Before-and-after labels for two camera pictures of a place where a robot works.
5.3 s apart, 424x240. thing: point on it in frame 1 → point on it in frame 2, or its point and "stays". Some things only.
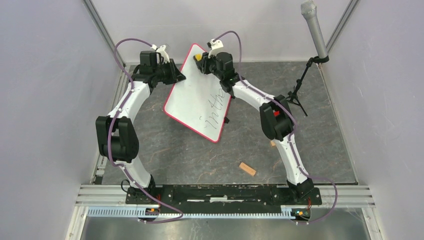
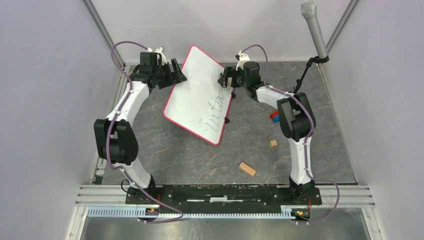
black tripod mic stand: x=292 y=98 stays
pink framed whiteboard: x=198 y=101 stays
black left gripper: x=176 y=75 stays
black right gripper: x=202 y=65 → x=223 y=80
